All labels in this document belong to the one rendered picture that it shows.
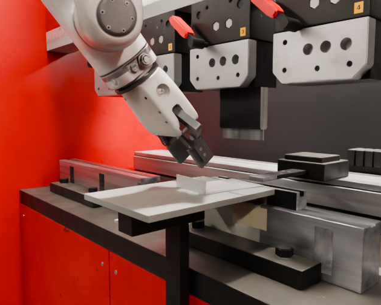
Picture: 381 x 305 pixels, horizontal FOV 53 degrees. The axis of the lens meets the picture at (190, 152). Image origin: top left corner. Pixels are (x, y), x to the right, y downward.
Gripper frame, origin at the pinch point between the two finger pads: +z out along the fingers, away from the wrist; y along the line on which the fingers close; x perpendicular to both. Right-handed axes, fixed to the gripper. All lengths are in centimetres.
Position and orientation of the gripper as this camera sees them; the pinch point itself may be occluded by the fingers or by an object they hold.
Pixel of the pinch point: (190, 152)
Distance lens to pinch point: 63.4
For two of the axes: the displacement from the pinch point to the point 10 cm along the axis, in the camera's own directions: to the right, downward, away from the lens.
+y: -5.6, -0.9, 8.2
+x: -6.4, 6.8, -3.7
